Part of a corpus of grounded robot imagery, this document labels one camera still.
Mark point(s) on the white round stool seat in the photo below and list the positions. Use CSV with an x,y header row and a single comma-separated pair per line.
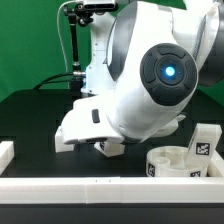
x,y
170,161

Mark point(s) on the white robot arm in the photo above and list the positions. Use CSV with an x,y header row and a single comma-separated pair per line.
x,y
157,56

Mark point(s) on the white right fence rail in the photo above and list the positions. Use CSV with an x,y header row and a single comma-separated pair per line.
x,y
216,166

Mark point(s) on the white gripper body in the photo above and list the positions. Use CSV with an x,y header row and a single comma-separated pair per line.
x,y
166,128

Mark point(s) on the white fence rail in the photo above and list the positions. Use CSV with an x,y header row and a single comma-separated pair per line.
x,y
216,166
6,154
111,190

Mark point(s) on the white front fence rail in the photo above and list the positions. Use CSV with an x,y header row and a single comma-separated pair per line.
x,y
111,190

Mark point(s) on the white left fence rail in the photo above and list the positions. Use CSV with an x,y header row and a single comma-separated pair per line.
x,y
6,154

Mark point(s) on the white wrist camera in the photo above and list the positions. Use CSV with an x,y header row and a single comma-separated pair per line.
x,y
87,123

